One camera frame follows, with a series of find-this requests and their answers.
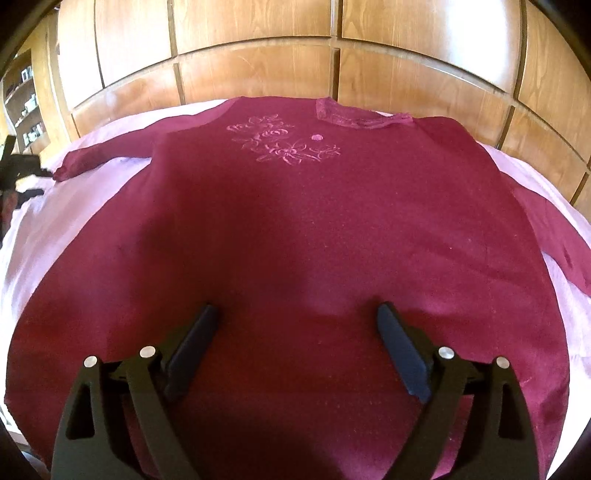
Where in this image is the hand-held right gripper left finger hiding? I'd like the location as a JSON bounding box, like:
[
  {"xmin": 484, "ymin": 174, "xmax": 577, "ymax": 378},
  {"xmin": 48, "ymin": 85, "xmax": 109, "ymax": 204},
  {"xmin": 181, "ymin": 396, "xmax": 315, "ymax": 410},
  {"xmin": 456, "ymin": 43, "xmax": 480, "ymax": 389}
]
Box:
[{"xmin": 50, "ymin": 303, "xmax": 219, "ymax": 480}]

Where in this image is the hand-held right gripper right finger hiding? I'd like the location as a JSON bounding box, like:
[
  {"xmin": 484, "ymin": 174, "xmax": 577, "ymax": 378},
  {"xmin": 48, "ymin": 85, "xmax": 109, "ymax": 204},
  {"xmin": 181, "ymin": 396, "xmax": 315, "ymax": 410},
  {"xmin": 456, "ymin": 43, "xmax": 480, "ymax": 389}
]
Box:
[{"xmin": 376, "ymin": 302, "xmax": 542, "ymax": 480}]

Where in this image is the maroon embroidered long-sleeve shirt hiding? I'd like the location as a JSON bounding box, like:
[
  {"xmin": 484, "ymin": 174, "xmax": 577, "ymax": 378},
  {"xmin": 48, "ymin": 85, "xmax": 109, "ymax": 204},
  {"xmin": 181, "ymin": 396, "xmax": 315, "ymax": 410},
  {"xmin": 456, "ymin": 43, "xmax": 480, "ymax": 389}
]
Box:
[{"xmin": 4, "ymin": 96, "xmax": 591, "ymax": 480}]

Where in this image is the pink bed sheet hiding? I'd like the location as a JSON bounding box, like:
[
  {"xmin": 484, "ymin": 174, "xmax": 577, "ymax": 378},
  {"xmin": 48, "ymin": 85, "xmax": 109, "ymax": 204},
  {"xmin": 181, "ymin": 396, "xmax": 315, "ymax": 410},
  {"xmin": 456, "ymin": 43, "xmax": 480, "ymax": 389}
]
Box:
[{"xmin": 0, "ymin": 98, "xmax": 591, "ymax": 476}]

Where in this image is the wooden shelf unit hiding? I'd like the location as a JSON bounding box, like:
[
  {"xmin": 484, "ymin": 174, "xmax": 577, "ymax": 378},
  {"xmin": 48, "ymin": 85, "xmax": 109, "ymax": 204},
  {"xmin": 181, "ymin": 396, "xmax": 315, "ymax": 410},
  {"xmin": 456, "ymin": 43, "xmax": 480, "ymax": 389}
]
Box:
[{"xmin": 0, "ymin": 48, "xmax": 52, "ymax": 155}]

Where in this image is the wooden panelled wardrobe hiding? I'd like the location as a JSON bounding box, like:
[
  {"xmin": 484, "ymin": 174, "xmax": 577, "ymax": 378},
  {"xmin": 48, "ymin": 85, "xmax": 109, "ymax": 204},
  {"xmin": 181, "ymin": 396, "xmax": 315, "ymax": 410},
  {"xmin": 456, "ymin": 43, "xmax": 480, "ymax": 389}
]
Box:
[{"xmin": 28, "ymin": 0, "xmax": 591, "ymax": 217}]

